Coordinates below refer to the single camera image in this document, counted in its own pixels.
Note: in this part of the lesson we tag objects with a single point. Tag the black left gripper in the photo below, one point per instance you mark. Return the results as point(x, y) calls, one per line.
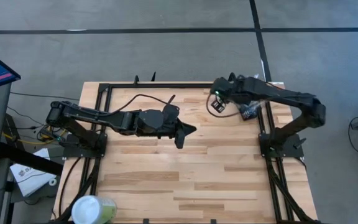
point(154, 121)

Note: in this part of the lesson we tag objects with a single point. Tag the black edge clamp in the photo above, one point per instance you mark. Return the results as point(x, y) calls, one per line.
point(213, 221)
point(145, 221)

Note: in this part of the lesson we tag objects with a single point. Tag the black arched frame bracket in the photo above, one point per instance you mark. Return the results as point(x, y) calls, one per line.
point(231, 75)

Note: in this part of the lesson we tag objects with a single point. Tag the white green wipes canister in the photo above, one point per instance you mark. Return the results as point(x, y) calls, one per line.
point(92, 210)

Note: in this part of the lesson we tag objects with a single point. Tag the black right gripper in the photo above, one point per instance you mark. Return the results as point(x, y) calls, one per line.
point(227, 88)

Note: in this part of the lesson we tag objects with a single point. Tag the black cart leg beam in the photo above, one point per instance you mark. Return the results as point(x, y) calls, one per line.
point(30, 160)

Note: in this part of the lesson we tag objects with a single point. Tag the white paper box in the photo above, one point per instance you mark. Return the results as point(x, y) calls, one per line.
point(31, 175)

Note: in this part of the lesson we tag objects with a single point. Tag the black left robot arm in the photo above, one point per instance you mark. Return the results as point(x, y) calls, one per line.
point(98, 116)

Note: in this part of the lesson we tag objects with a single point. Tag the pale green toothbrush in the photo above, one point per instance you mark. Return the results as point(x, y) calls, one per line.
point(256, 76)

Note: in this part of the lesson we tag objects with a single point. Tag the teal bottle white cap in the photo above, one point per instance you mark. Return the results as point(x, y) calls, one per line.
point(248, 110)

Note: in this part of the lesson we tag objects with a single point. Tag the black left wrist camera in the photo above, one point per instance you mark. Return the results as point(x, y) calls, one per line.
point(170, 109)

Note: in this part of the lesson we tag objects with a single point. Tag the black pointed frame bracket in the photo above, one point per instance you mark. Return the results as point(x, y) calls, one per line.
point(153, 76)
point(137, 79)

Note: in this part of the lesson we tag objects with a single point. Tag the black aluminium table frame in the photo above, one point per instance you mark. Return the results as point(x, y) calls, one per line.
point(166, 85)

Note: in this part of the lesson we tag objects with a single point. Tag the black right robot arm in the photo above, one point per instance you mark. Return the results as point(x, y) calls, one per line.
point(291, 99)

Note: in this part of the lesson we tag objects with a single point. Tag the white tape roll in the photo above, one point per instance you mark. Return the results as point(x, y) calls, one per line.
point(53, 181)

